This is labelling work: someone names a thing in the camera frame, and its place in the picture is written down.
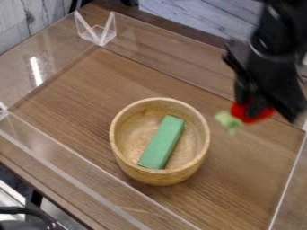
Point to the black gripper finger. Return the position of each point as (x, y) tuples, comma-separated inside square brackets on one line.
[(250, 100), (290, 102)]

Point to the clear acrylic wall panel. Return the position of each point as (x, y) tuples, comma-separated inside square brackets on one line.
[(98, 198)]

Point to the red plush strawberry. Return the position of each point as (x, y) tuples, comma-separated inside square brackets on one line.
[(236, 118)]

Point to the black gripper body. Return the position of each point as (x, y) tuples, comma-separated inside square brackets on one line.
[(268, 61)]

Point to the wooden bowl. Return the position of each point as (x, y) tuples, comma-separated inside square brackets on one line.
[(133, 129)]

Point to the green rectangular block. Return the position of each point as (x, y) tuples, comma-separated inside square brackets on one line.
[(162, 143)]

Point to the black table frame bracket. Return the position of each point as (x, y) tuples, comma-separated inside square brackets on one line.
[(34, 202)]

